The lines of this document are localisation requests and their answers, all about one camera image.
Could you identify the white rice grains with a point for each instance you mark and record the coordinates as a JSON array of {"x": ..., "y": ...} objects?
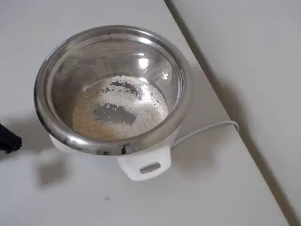
[{"x": 150, "y": 113}]

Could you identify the white rice cooker body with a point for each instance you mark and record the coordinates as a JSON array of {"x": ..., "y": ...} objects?
[{"x": 131, "y": 169}]

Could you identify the stainless steel inner pot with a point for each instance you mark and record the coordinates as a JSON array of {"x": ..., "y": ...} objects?
[{"x": 70, "y": 70}]

